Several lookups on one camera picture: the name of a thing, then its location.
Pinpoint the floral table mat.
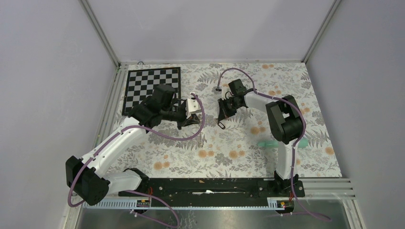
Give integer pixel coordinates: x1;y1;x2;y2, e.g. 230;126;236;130
109;62;341;178

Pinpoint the slotted cable duct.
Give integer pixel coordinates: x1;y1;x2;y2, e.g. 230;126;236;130
83;196;293;210

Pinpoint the teal cylindrical tool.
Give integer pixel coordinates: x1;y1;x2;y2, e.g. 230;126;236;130
257;138;309;148

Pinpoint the black key tag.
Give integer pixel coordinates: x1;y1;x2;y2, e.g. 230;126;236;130
218;122;226;129

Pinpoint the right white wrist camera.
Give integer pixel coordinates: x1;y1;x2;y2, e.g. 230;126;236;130
215;83;232;100

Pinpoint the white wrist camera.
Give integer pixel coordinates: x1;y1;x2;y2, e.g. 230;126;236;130
215;83;232;100
185;93;202;116

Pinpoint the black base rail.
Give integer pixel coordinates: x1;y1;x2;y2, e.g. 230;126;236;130
135;178;305;200

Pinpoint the black white checkerboard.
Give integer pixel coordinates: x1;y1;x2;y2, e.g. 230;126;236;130
121;67;181;116

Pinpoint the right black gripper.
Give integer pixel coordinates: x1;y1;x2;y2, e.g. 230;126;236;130
218;97;242;122

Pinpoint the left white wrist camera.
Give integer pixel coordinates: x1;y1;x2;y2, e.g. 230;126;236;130
185;93;202;116

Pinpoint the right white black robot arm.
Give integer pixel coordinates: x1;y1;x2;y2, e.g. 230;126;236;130
218;80;306;197

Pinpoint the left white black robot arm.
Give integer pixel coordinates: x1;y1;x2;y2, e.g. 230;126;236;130
65;84;205;208

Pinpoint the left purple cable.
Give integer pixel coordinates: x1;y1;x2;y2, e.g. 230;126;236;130
67;92;206;229

